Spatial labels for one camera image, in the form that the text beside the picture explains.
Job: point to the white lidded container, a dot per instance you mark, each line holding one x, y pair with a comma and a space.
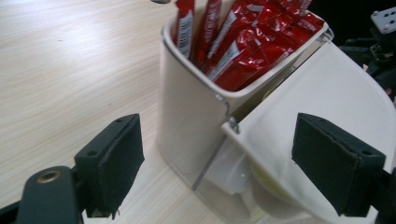
193, 124

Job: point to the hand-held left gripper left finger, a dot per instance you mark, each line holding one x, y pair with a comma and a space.
115, 161

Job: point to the bunch of red stick packets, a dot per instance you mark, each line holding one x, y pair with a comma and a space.
249, 46

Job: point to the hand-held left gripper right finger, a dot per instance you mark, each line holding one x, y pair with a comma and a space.
333, 165

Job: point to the round table grommet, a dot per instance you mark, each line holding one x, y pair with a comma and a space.
160, 1

